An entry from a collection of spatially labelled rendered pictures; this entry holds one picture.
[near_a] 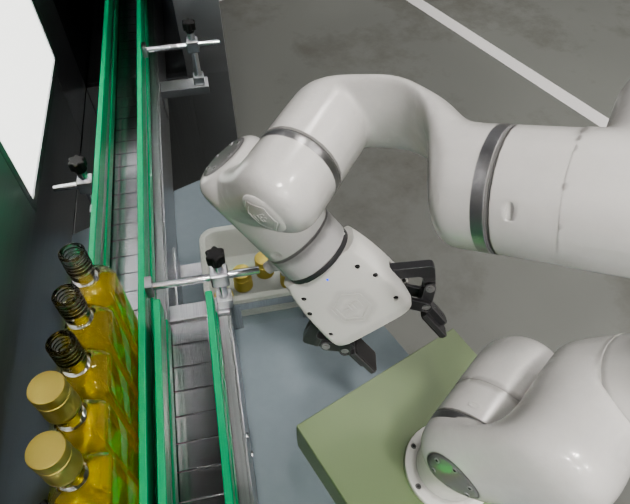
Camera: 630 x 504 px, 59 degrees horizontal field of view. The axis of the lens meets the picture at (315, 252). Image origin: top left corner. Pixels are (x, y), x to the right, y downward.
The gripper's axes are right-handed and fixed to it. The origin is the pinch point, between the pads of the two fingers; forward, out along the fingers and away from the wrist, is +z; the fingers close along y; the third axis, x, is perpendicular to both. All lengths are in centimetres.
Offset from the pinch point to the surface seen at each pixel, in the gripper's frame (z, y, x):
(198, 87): -26, -31, 80
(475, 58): 71, 22, 251
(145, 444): -8.7, -31.4, -5.3
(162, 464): -6.6, -29.8, -7.4
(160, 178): -21, -36, 49
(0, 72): -51, -34, 36
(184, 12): -39, -28, 99
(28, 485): -11, -55, -3
